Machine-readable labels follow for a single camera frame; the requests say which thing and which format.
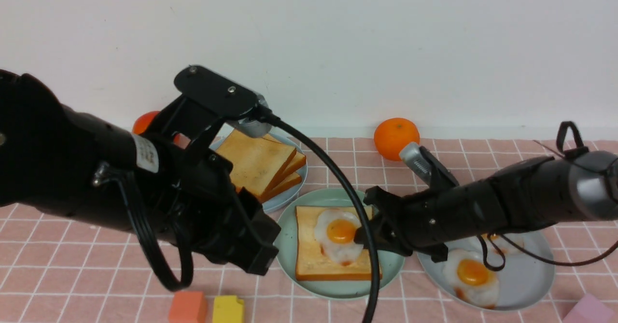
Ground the orange mandarin fruit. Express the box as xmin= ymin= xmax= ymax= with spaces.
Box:
xmin=373 ymin=117 xmax=420 ymax=162

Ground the toast slice top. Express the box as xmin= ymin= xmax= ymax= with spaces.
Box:
xmin=295 ymin=206 xmax=371 ymax=281

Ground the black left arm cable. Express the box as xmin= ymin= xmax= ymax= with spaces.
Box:
xmin=92 ymin=108 xmax=382 ymax=323

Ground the orange block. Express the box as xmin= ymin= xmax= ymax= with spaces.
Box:
xmin=168 ymin=291 xmax=208 ymax=323

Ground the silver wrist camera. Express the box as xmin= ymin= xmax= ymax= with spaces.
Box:
xmin=399 ymin=142 xmax=459 ymax=191
xmin=226 ymin=93 xmax=273 ymax=138

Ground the fried egg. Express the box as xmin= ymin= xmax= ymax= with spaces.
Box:
xmin=442 ymin=249 xmax=500 ymax=309
xmin=481 ymin=234 xmax=525 ymax=256
xmin=314 ymin=209 xmax=364 ymax=266

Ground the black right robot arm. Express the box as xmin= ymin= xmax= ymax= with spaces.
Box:
xmin=364 ymin=147 xmax=618 ymax=262

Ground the yellow block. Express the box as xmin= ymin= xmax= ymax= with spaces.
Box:
xmin=212 ymin=296 xmax=245 ymax=323

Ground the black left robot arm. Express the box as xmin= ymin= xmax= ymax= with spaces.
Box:
xmin=1 ymin=65 xmax=378 ymax=291

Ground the blue bread plate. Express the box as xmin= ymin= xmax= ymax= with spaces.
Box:
xmin=210 ymin=132 xmax=309 ymax=214

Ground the grey plate with eggs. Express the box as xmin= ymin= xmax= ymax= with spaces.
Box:
xmin=418 ymin=238 xmax=556 ymax=312

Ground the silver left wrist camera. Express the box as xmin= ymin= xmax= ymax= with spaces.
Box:
xmin=226 ymin=93 xmax=273 ymax=138

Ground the red pomegranate fruit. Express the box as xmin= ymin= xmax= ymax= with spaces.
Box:
xmin=132 ymin=111 xmax=189 ymax=149

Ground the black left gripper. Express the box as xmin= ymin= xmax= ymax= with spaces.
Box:
xmin=132 ymin=65 xmax=281 ymax=276

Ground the pink block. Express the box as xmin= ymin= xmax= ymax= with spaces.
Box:
xmin=562 ymin=294 xmax=617 ymax=323

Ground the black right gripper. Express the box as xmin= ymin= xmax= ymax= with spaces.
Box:
xmin=354 ymin=186 xmax=483 ymax=262

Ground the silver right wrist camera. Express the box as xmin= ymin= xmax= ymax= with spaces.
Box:
xmin=399 ymin=142 xmax=459 ymax=191

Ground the toast slice bottom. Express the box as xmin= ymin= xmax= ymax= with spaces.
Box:
xmin=258 ymin=172 xmax=302 ymax=203

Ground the green centre plate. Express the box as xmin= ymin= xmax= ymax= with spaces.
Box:
xmin=275 ymin=188 xmax=405 ymax=301

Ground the toast slice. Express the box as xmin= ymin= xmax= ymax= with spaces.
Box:
xmin=295 ymin=206 xmax=371 ymax=281
xmin=271 ymin=134 xmax=307 ymax=182
xmin=258 ymin=172 xmax=302 ymax=203
xmin=215 ymin=131 xmax=296 ymax=203

